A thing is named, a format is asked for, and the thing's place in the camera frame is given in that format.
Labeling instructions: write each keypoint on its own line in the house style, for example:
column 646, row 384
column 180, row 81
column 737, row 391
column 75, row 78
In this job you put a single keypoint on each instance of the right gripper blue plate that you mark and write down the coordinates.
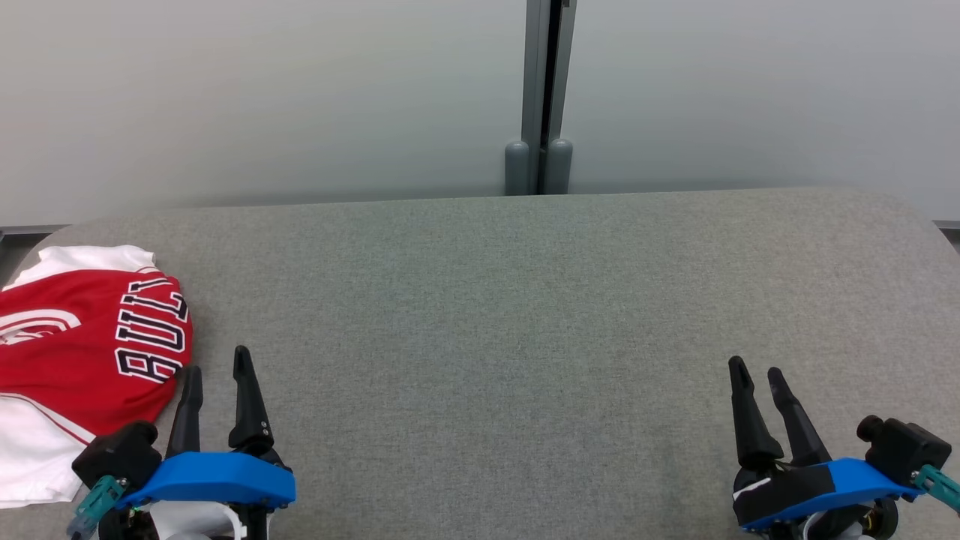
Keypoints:
column 847, row 480

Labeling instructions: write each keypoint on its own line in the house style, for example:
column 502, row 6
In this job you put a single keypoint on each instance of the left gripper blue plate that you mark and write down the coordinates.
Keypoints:
column 217, row 476

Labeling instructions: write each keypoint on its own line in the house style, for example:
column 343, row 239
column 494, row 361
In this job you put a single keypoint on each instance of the red Bulls basketball jersey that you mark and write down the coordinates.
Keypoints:
column 75, row 352

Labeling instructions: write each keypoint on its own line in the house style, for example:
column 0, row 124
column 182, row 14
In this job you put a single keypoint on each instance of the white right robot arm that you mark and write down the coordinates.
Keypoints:
column 832, row 534

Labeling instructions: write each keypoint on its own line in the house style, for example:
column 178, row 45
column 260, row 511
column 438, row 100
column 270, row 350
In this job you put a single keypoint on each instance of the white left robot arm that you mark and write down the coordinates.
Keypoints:
column 187, row 521

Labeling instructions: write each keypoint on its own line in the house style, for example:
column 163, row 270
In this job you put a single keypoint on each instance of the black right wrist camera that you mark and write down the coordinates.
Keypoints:
column 904, row 446

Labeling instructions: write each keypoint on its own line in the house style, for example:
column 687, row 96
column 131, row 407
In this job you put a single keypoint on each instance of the grey cylindrical post foot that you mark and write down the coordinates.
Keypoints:
column 559, row 169
column 517, row 169

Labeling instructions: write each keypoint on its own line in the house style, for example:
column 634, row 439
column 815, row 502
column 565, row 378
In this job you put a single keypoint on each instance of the grey metal partition post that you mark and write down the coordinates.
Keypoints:
column 534, row 75

